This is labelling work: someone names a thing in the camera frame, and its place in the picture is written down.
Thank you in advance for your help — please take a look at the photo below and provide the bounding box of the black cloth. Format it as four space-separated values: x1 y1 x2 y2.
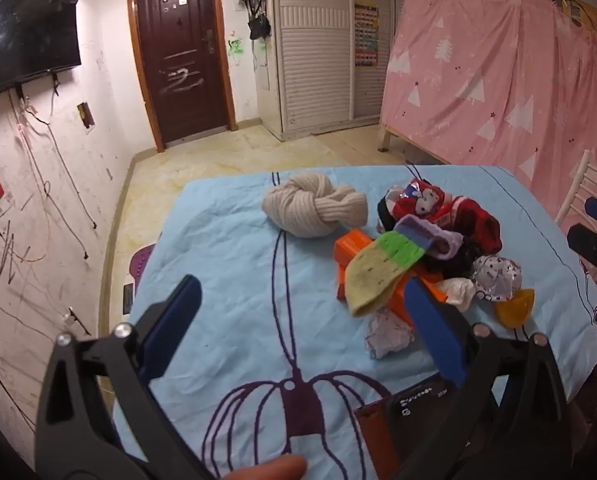
418 240 481 281

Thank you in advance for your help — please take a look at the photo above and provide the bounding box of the wall-mounted black television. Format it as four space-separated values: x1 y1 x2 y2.
0 0 83 96

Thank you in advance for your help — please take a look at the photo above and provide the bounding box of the black device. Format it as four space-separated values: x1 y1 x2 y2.
382 381 461 480

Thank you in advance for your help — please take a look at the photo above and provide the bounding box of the colourful wall poster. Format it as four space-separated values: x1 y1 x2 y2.
354 2 380 68

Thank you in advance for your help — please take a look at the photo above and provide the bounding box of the orange cardboard box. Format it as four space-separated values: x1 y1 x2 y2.
334 229 461 332

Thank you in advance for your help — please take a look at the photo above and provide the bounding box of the white slatted wardrobe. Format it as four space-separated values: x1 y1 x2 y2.
268 0 405 142

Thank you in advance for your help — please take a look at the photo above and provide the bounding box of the person's left hand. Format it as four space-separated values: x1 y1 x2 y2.
225 454 309 480

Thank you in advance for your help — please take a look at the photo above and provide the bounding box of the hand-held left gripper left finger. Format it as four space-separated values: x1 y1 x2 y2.
34 274 215 480

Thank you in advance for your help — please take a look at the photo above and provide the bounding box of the yellow green sock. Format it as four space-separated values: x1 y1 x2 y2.
345 230 427 318

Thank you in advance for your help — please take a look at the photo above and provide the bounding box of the purple sock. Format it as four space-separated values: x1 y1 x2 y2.
394 214 463 261

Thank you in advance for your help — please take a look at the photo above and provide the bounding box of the crumpled white tissue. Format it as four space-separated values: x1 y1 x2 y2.
435 277 476 312

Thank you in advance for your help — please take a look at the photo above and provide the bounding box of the orange plastic piece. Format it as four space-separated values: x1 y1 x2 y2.
495 288 536 330

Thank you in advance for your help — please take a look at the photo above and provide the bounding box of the red cartoon printed cloth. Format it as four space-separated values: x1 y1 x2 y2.
377 177 503 261

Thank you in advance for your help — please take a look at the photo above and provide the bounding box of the beige knitted scarf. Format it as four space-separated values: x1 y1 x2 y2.
262 171 369 239

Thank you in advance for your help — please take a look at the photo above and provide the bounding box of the dark brown door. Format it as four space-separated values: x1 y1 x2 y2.
126 0 238 153

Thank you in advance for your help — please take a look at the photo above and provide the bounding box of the purple plastic stool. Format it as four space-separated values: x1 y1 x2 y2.
127 242 157 282

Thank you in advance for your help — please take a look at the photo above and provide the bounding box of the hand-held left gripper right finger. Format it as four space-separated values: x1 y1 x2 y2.
393 276 574 480

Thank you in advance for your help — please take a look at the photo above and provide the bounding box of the white chair with brown seat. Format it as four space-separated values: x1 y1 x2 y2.
555 149 597 241

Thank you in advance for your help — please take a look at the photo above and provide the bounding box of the crumpled lavender paper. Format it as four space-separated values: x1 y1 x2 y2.
365 307 417 360

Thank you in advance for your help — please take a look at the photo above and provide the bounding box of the pink tree-print curtain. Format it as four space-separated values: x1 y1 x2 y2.
381 0 597 223

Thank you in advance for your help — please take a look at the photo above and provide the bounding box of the light blue printed tablecloth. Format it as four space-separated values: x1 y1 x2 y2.
111 165 597 480

